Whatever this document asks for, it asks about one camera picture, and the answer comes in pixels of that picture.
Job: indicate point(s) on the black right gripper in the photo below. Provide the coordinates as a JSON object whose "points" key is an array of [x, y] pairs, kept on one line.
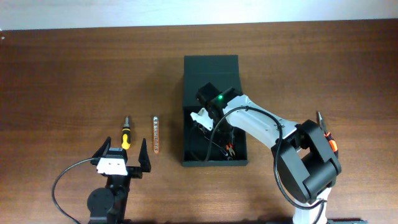
{"points": [[221, 140]]}

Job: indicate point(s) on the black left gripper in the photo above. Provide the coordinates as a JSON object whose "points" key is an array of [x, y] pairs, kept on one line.
{"points": [[137, 172]]}

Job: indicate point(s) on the silver ring spanner wrench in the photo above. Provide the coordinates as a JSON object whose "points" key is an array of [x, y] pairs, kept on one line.
{"points": [[222, 149]]}

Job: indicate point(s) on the orange black handled pliers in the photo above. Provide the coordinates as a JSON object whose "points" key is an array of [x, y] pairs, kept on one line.
{"points": [[322, 124]]}

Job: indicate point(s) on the red handled small cutters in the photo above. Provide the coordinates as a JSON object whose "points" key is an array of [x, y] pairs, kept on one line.
{"points": [[230, 150]]}

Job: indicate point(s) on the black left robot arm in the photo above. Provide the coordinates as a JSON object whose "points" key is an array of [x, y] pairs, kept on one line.
{"points": [[108, 204]]}

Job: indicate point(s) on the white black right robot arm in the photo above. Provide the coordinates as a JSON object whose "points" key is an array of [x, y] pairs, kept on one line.
{"points": [[305, 155]]}

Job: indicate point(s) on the yellow black screwdriver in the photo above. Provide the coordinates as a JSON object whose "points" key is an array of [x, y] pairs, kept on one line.
{"points": [[126, 135]]}

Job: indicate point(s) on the black open storage box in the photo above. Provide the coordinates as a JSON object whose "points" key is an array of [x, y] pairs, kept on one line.
{"points": [[222, 71]]}

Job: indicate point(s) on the orange socket bit rail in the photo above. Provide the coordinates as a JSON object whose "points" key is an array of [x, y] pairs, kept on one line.
{"points": [[155, 123]]}

